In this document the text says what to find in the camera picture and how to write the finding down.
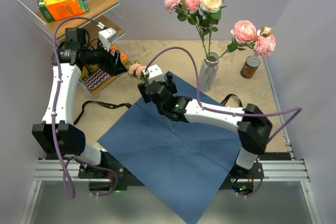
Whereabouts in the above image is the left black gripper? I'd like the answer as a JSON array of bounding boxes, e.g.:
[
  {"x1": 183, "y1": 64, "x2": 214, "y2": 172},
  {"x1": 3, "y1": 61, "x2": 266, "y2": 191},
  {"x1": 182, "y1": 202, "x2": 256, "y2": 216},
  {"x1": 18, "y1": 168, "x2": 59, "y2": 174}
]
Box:
[{"x1": 82, "y1": 38, "x2": 128, "y2": 76}]

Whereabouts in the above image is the twin pink rose stem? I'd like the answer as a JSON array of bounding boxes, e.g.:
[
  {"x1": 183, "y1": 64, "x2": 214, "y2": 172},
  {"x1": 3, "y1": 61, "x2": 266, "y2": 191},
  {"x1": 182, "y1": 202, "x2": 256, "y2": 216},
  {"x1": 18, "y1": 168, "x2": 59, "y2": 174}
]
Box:
[{"x1": 128, "y1": 62, "x2": 176, "y2": 133}]

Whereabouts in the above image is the blue wrapping paper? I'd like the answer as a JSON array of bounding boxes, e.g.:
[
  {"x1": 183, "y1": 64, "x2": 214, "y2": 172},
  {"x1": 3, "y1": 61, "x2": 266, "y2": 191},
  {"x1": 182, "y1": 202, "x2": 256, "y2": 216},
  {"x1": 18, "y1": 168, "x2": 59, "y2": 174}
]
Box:
[{"x1": 97, "y1": 71, "x2": 241, "y2": 224}]

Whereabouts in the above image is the black ribbon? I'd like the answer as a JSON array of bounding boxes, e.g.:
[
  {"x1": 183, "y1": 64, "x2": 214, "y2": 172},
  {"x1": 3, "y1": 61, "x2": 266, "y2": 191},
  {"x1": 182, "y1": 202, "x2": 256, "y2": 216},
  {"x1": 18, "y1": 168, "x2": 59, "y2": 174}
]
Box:
[{"x1": 73, "y1": 94, "x2": 244, "y2": 125}]

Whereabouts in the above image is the small pink rose stem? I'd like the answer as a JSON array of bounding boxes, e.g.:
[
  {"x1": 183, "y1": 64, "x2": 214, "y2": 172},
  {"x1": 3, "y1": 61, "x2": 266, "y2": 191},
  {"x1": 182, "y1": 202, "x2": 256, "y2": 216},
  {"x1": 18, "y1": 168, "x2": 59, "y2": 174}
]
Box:
[{"x1": 163, "y1": 0, "x2": 210, "y2": 54}]

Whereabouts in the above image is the large pink rose stem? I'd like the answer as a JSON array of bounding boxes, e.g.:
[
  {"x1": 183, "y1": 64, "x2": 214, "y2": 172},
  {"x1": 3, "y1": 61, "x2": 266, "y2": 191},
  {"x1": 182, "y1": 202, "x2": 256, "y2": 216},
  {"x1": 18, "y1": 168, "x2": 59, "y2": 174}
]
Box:
[{"x1": 220, "y1": 20, "x2": 276, "y2": 58}]

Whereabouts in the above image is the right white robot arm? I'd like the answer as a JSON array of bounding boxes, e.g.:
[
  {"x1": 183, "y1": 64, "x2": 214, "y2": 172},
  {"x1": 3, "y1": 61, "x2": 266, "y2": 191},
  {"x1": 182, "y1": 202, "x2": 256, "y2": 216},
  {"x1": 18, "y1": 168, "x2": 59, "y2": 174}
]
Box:
[{"x1": 138, "y1": 72, "x2": 272, "y2": 179}]

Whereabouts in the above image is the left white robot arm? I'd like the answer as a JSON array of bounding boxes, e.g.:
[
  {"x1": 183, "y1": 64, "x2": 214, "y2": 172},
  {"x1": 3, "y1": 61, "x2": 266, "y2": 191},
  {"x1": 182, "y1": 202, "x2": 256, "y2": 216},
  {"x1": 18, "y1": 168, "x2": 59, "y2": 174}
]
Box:
[{"x1": 32, "y1": 28, "x2": 128, "y2": 178}]

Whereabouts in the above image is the white ribbed vase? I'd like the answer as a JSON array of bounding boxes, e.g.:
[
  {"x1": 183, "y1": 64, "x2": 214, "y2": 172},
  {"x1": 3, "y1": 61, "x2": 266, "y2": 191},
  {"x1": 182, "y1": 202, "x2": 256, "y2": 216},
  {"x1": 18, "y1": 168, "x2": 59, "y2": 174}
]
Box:
[{"x1": 198, "y1": 51, "x2": 219, "y2": 92}]

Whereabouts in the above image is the small orange box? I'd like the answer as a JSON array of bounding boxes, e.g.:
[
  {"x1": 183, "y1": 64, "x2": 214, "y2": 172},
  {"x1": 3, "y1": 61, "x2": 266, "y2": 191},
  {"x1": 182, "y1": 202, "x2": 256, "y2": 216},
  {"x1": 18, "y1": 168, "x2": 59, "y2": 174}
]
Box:
[{"x1": 110, "y1": 46, "x2": 128, "y2": 62}]

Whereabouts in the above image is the zigzag patterned cloth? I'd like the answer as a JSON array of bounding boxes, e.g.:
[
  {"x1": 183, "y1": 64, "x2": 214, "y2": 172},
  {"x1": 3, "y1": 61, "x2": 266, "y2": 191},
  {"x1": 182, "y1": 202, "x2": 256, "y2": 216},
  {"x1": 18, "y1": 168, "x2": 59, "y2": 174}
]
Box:
[{"x1": 83, "y1": 68, "x2": 110, "y2": 90}]

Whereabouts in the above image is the orange green box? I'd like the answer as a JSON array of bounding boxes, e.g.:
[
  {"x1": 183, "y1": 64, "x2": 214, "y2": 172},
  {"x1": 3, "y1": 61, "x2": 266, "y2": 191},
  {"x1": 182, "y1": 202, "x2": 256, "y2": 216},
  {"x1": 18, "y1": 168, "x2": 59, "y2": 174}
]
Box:
[{"x1": 36, "y1": 0, "x2": 90, "y2": 23}]

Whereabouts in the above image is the tin can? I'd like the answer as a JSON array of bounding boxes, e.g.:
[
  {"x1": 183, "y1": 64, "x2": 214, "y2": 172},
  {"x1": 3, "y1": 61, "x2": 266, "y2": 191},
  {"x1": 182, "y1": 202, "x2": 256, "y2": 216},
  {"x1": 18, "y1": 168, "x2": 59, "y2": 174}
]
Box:
[{"x1": 240, "y1": 56, "x2": 261, "y2": 79}]

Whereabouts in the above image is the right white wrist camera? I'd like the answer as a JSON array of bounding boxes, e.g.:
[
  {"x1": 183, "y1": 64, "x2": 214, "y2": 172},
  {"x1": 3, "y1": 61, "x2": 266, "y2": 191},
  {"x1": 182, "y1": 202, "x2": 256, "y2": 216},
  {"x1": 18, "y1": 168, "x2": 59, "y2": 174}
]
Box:
[{"x1": 142, "y1": 65, "x2": 164, "y2": 83}]

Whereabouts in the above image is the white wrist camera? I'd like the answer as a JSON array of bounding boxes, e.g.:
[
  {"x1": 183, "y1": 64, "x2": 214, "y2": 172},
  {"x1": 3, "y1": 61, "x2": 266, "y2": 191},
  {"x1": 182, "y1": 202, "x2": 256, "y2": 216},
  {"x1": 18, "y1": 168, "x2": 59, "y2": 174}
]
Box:
[
  {"x1": 98, "y1": 28, "x2": 118, "y2": 51},
  {"x1": 142, "y1": 65, "x2": 164, "y2": 83}
]

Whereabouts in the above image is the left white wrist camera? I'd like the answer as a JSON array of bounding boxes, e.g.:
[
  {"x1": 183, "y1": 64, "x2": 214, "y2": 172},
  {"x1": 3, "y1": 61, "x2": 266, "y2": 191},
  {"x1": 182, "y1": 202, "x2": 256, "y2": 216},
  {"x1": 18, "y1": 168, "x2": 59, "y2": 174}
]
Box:
[{"x1": 98, "y1": 28, "x2": 118, "y2": 51}]

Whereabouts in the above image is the white wire wooden shelf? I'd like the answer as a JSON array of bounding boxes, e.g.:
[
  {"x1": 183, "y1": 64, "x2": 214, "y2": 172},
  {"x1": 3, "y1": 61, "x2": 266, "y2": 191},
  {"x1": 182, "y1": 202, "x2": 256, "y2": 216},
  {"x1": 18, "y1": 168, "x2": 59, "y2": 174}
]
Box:
[{"x1": 16, "y1": 0, "x2": 135, "y2": 99}]

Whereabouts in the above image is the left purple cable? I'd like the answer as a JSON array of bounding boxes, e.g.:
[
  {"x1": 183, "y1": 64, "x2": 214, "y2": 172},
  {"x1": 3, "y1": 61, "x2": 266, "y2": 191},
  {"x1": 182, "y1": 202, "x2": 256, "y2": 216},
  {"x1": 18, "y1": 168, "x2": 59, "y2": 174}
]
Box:
[{"x1": 51, "y1": 16, "x2": 119, "y2": 199}]

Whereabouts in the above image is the purple cable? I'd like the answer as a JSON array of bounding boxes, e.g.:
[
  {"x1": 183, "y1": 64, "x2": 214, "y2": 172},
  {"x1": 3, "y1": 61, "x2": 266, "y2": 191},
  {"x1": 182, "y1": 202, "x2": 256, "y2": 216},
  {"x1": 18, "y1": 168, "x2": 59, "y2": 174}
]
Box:
[
  {"x1": 51, "y1": 16, "x2": 119, "y2": 199},
  {"x1": 145, "y1": 46, "x2": 302, "y2": 198}
]

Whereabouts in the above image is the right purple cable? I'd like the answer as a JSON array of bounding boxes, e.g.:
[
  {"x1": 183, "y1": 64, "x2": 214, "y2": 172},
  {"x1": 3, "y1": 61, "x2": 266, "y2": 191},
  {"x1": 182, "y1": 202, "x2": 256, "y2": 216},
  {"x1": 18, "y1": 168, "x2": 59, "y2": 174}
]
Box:
[{"x1": 145, "y1": 46, "x2": 302, "y2": 198}]

